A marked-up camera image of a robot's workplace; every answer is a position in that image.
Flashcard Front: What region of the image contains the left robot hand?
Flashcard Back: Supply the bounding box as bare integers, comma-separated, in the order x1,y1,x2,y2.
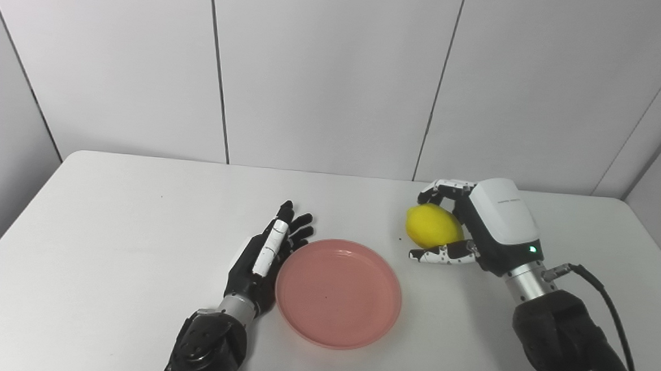
223,197,316,321

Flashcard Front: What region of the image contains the yellow lemon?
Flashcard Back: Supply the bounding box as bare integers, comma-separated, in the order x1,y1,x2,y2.
404,202,466,251

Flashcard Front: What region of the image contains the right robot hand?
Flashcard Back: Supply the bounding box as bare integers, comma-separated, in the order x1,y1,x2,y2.
407,173,549,280

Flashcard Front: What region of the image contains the pink plate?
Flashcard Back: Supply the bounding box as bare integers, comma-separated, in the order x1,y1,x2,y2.
272,237,406,353

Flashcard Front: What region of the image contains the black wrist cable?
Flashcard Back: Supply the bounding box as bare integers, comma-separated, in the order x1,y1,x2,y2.
537,262,645,371

